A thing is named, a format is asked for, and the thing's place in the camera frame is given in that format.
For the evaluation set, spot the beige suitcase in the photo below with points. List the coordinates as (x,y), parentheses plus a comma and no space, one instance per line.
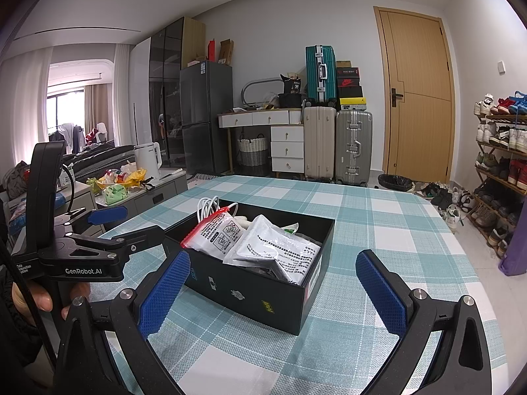
(319,144)

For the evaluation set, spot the tall glass door cabinet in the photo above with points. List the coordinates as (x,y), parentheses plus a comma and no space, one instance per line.
(164,90)

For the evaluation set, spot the teal checked tablecloth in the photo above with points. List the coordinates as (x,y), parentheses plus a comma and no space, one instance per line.
(370,222)

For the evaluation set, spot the red and black shoe box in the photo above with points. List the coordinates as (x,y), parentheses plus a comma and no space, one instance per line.
(349,82)

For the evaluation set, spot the packet with green label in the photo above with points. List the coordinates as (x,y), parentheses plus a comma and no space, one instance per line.
(291,229)

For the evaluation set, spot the white sheer curtain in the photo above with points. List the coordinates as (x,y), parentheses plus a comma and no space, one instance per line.
(123,90)

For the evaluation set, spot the woven laundry basket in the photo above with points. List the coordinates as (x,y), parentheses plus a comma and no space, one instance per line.
(253,152)

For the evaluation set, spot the dark striped bedding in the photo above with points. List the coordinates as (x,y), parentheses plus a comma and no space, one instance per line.
(99,160)

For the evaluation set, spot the green container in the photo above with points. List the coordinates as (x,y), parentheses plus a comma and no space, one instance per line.
(114,194)

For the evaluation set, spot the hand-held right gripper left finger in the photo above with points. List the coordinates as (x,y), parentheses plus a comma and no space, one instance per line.
(160,296)

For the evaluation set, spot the silver suitcase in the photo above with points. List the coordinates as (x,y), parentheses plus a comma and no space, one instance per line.
(354,148)

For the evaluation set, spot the grey fridge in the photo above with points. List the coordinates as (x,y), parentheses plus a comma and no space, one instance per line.
(206,111)

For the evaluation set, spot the teal suitcase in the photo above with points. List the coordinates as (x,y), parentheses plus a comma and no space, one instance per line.
(321,74)

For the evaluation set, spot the wooden shoe rack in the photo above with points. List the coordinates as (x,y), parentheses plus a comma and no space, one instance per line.
(500,179)

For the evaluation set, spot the white desk with drawers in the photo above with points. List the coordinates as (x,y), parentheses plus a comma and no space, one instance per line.
(286,148)

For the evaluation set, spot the wooden door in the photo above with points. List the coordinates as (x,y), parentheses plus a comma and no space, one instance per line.
(420,131)

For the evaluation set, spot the rows of assorted shoes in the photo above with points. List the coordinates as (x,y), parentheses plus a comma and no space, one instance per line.
(494,160)

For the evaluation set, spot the black white patterned rug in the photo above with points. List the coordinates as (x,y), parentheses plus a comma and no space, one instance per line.
(204,177)

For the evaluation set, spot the yellow plastic bag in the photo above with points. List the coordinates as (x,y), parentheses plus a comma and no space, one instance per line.
(135,179)

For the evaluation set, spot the black and yellow shoe box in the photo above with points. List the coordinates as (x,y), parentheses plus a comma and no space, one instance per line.
(353,105)

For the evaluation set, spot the trash bin with black liner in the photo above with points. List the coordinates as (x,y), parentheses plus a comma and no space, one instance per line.
(395,182)

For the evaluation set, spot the black paper bag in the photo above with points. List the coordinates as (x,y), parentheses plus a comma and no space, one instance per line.
(293,84)

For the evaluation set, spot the white printed plastic packet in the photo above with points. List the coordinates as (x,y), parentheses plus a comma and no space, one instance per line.
(267,242)

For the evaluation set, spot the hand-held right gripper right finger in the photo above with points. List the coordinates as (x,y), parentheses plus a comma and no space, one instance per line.
(383,296)

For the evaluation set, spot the person's left hand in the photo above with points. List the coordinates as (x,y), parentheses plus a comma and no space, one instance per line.
(37,300)

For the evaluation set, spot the plastic packet with red strip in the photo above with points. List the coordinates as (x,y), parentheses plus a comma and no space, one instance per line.
(214,234)

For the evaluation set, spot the brown cardboard shoe box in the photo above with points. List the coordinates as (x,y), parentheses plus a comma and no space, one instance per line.
(343,64)

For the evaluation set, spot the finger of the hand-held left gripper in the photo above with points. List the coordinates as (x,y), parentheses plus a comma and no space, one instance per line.
(108,216)
(131,238)

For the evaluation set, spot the scattered pairs of shoes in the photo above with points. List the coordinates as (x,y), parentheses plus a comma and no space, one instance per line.
(444,199)

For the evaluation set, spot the white electric kettle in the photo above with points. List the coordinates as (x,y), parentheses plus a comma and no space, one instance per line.
(147,160)

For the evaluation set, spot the oval metal frame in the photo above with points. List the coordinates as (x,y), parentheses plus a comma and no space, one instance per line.
(247,86)

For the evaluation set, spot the grey low cabinet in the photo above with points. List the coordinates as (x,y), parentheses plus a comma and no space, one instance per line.
(164,189)

